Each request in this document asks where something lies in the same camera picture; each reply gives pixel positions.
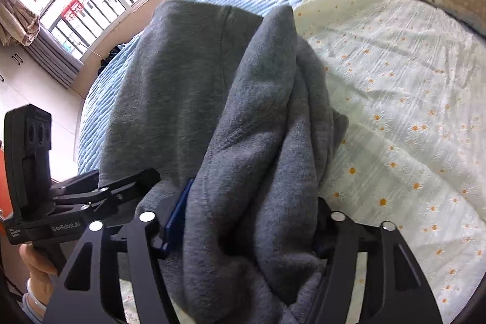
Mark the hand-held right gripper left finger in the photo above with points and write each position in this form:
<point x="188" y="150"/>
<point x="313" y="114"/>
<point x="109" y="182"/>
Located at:
<point x="178" y="217"/>

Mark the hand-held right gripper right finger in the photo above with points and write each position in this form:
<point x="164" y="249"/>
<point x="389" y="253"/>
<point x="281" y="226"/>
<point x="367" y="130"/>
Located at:
<point x="324" y="233"/>

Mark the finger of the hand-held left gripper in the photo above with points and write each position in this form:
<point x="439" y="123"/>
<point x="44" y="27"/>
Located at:
<point x="76" y="183"/>
<point x="129" y="187"/>

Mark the grey zip jacket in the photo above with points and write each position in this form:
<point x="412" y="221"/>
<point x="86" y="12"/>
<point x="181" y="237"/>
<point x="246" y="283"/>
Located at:
<point x="190" y="100"/>

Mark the person's left forearm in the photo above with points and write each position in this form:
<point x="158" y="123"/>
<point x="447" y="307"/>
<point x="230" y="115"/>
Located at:
<point x="34" y="310"/>

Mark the hanging beige clothes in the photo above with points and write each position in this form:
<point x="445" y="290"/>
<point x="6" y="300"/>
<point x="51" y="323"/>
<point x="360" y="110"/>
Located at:
<point x="19" y="20"/>

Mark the person's left hand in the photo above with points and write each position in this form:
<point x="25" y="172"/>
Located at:
<point x="38" y="267"/>

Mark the white wardrobe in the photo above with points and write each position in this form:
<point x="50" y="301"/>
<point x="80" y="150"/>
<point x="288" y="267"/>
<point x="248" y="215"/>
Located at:
<point x="22" y="88"/>

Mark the grey curtain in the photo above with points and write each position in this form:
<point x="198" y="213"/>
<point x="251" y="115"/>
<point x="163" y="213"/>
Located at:
<point x="53" y="54"/>

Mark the daisy print white blanket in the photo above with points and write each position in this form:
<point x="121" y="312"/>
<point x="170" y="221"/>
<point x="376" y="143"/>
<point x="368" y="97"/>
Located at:
<point x="398" y="100"/>

